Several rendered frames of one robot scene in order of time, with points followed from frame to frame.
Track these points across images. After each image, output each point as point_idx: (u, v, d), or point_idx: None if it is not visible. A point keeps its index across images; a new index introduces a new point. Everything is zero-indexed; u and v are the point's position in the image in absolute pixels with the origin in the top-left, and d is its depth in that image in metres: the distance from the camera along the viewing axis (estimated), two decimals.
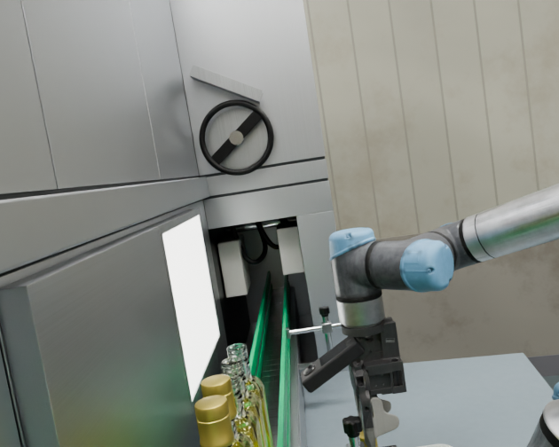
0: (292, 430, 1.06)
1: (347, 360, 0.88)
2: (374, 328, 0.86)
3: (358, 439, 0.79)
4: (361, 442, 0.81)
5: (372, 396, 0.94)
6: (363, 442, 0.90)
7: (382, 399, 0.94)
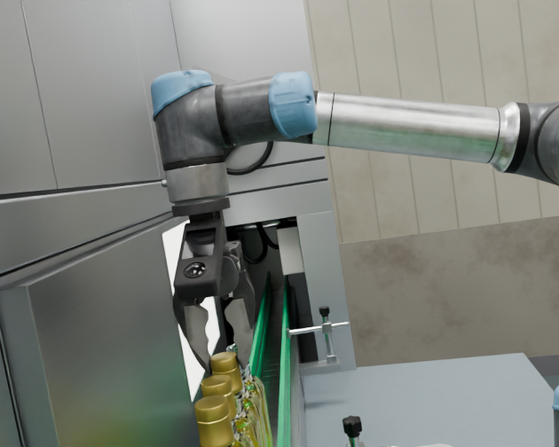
0: (292, 430, 1.06)
1: (222, 243, 0.64)
2: (228, 199, 0.68)
3: (358, 439, 0.79)
4: (361, 442, 0.81)
5: None
6: (235, 361, 0.66)
7: None
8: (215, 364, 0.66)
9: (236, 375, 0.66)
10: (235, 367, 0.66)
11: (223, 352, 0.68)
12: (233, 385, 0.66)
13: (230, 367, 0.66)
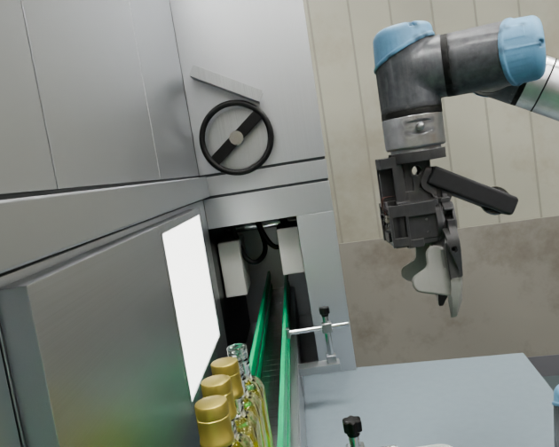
0: (292, 430, 1.06)
1: None
2: None
3: (358, 439, 0.79)
4: (361, 442, 0.81)
5: (433, 262, 0.68)
6: (235, 366, 0.66)
7: (421, 270, 0.68)
8: (216, 369, 0.66)
9: (236, 380, 0.66)
10: (235, 372, 0.66)
11: (224, 357, 0.68)
12: (233, 390, 0.66)
13: (230, 372, 0.66)
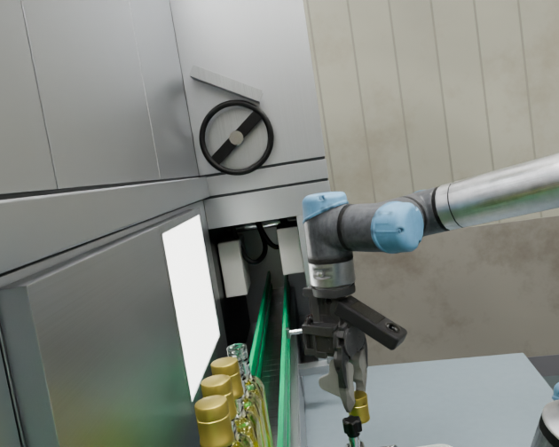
0: (292, 430, 1.06)
1: None
2: None
3: (358, 439, 0.79)
4: (361, 442, 0.81)
5: (334, 370, 0.91)
6: (235, 366, 0.66)
7: (325, 374, 0.92)
8: (216, 369, 0.66)
9: (236, 380, 0.66)
10: (235, 372, 0.66)
11: (224, 357, 0.68)
12: (233, 390, 0.66)
13: (230, 372, 0.66)
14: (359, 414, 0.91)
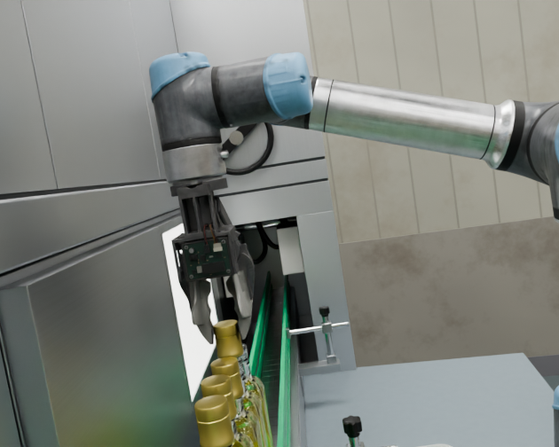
0: (292, 430, 1.06)
1: None
2: (170, 189, 0.67)
3: (358, 439, 0.79)
4: (361, 442, 0.81)
5: (235, 287, 0.70)
6: (235, 366, 0.66)
7: (237, 297, 0.68)
8: (216, 369, 0.66)
9: (236, 380, 0.66)
10: (235, 372, 0.66)
11: (224, 357, 0.68)
12: (233, 390, 0.66)
13: (230, 372, 0.66)
14: (240, 339, 0.74)
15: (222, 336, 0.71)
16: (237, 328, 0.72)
